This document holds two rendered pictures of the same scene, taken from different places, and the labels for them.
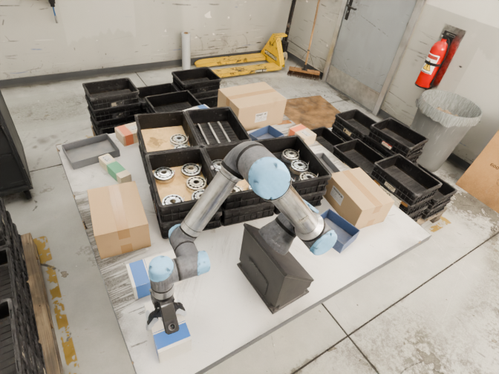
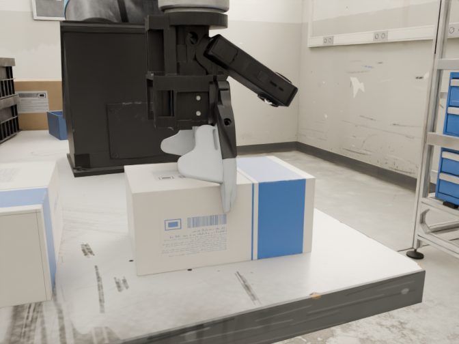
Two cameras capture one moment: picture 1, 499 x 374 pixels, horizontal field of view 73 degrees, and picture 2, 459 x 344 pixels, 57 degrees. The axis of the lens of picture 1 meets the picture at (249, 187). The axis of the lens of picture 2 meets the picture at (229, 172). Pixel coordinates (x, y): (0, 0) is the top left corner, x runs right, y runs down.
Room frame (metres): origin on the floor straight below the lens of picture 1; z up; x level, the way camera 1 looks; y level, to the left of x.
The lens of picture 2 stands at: (0.43, 0.69, 0.91)
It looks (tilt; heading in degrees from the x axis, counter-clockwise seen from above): 14 degrees down; 285
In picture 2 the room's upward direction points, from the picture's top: straight up
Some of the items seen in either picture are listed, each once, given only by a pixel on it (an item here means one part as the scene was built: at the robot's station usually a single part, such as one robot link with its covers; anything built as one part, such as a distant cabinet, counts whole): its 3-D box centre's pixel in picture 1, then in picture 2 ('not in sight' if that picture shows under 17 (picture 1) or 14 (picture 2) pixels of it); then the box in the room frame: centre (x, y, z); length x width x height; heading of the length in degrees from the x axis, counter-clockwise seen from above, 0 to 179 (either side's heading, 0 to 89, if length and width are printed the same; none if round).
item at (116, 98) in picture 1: (114, 110); not in sight; (2.61, 1.31, 0.37); 0.40 x 0.30 x 0.45; 128
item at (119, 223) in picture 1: (119, 217); not in sight; (1.03, 0.58, 0.78); 0.30 x 0.22 x 0.16; 30
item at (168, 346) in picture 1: (167, 326); (214, 207); (0.58, 0.22, 0.74); 0.20 x 0.12 x 0.09; 32
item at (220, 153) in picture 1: (239, 174); not in sight; (1.38, 0.06, 0.87); 0.40 x 0.30 x 0.11; 27
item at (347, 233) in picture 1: (334, 229); (87, 122); (1.21, -0.47, 0.74); 0.20 x 0.15 x 0.07; 49
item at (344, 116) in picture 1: (354, 136); not in sight; (2.90, -0.94, 0.31); 0.40 x 0.30 x 0.34; 38
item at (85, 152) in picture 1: (90, 150); not in sight; (1.56, 0.97, 0.73); 0.27 x 0.20 x 0.05; 133
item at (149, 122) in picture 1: (166, 139); not in sight; (1.60, 0.51, 0.87); 0.40 x 0.30 x 0.11; 27
